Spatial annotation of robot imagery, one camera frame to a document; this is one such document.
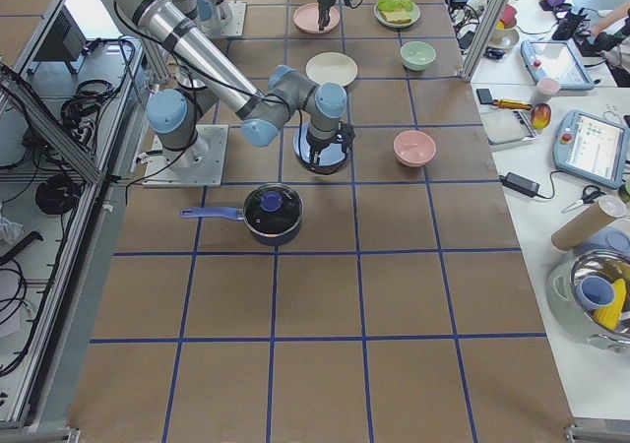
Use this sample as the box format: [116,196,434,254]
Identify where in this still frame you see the cardboard tube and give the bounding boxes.
[550,195,626,251]

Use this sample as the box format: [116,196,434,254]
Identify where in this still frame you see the white cup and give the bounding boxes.
[531,77,561,105]

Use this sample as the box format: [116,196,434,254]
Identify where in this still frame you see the blue plate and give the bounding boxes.
[292,123,351,175]

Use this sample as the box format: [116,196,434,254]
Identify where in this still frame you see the green plate with food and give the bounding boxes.
[374,0,420,29]

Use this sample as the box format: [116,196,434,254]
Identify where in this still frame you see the scissors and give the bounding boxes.
[562,184,605,214]

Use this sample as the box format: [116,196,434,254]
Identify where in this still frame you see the bread slice on plate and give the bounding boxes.
[380,10,411,25]

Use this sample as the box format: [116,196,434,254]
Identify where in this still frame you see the black power adapter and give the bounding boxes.
[499,172,539,198]

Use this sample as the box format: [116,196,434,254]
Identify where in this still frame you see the bowl with toy fruit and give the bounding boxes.
[490,4,518,43]

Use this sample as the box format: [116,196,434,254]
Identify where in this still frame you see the white plate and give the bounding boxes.
[305,52,358,87]

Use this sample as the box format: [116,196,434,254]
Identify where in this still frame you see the blue saucepan with lid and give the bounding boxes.
[180,183,303,246]

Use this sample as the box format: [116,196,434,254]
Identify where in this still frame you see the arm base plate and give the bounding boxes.
[197,0,246,38]
[142,124,229,188]

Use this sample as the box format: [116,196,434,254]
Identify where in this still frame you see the pink bowl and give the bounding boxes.
[393,130,437,167]

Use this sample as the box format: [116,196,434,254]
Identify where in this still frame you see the green lettuce leaf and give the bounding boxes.
[376,0,414,12]

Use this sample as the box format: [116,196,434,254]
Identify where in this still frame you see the green bowl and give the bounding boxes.
[400,40,437,72]

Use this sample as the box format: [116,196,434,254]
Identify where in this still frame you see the kitchen scale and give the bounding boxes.
[480,109,538,151]

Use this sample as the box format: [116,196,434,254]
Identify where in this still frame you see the teach pendant tablet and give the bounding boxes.
[552,109,629,189]
[520,40,595,91]

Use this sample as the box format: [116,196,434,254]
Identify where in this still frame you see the steel bowl with toys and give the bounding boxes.
[546,250,629,352]

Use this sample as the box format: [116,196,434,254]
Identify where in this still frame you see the pink plate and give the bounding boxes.
[292,3,341,34]

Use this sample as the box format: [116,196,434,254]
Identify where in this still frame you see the teach pendant tablet near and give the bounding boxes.
[552,109,629,189]

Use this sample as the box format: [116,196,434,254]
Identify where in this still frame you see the teach pendant tablet far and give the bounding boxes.
[520,40,595,91]

